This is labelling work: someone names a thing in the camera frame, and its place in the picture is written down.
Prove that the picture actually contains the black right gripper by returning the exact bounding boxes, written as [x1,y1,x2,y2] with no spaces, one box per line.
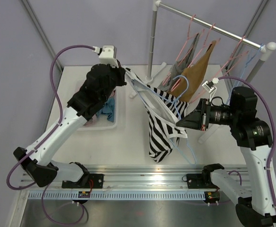
[177,99,240,131]

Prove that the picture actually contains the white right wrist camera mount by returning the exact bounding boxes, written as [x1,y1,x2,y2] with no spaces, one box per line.
[202,78,219,94]

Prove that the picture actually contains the white slotted cable duct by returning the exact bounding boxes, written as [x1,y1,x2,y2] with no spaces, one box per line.
[28,190,205,201]

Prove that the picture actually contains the grey metal clothes rack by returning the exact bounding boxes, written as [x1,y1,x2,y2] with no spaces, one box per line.
[143,0,276,84]

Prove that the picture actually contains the black white striped tank top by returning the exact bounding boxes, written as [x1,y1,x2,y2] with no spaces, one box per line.
[125,67,190,164]

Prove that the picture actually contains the aluminium mounting rail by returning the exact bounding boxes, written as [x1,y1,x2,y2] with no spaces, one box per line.
[18,165,251,191]

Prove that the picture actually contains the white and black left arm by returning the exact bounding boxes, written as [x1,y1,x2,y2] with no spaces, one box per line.
[13,64,126,188]

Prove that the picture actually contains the teal blue tank top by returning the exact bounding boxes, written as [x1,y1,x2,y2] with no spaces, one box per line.
[96,97,115,122]

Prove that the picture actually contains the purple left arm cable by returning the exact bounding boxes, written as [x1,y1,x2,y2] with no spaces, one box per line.
[6,44,96,223]

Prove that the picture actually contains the grey tank top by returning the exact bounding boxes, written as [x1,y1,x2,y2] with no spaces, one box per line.
[159,33,200,91]

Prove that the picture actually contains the mauve pink tank top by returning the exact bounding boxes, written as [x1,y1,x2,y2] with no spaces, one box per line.
[84,90,116,126]

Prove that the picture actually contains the pink hanger under grey top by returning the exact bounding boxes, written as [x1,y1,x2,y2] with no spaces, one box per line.
[160,13,206,87]

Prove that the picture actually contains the white plastic basket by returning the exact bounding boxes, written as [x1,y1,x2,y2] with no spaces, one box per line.
[77,88,119,131]

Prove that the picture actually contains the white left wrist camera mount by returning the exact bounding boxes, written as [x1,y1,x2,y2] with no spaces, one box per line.
[93,45,119,68]

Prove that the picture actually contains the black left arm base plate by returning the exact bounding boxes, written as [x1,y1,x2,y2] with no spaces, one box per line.
[62,173,104,189]

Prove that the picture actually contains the mustard brown tank top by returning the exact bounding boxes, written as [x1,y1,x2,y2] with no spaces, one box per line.
[179,40,217,102]

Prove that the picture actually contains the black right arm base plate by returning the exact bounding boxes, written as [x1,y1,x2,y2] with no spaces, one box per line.
[182,174,216,189]

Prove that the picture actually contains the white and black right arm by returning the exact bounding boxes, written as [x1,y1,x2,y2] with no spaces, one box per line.
[176,87,276,227]

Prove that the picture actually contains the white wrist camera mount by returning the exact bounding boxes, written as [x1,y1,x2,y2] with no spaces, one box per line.
[93,45,119,68]
[202,78,219,94]

